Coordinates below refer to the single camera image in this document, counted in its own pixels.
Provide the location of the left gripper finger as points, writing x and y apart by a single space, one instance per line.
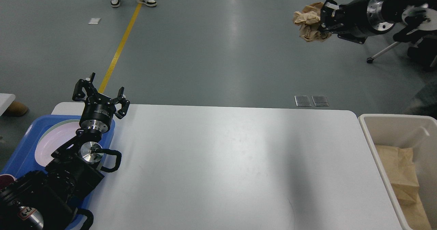
119 106
84 91

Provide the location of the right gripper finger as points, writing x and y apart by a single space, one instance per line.
356 38
332 17

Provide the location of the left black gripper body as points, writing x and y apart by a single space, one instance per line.
97 117

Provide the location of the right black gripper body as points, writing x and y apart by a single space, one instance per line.
365 17

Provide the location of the brown paper ball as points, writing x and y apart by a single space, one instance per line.
309 20

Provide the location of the pink plate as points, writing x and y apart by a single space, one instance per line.
43 156

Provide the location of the pink mug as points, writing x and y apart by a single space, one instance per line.
6 180

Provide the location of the brown paper sheet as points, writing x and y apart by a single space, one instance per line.
400 169

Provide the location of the brown paper bag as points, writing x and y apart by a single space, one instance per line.
415 215

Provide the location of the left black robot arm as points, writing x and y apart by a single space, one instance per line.
45 200

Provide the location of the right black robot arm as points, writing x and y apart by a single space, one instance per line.
417 15

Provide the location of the office chair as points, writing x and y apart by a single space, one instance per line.
370 59

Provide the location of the person in dark clothes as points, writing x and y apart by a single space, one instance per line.
424 53

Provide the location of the right metal floor plate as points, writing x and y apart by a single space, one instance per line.
320 101

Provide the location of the metal floor plate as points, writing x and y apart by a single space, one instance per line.
320 101
303 101

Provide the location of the person with tan boot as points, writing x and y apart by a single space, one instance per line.
15 109

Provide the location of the left metal floor plate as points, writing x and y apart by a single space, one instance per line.
303 101

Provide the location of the white side table corner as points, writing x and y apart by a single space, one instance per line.
5 101

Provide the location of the blue plastic tray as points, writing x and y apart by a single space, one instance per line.
22 160

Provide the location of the beige plastic bin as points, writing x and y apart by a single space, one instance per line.
407 131

